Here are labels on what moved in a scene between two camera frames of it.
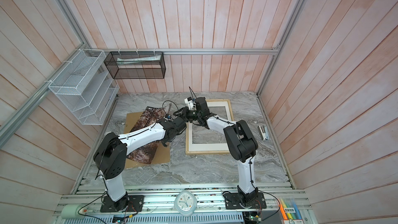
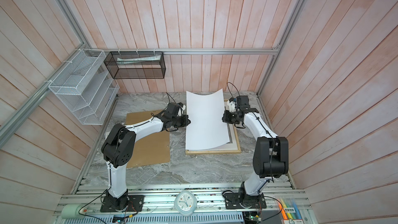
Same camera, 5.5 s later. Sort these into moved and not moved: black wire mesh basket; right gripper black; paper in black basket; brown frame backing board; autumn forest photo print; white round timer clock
Moved: autumn forest photo print; right gripper black
Not moved: white round timer clock; paper in black basket; brown frame backing board; black wire mesh basket
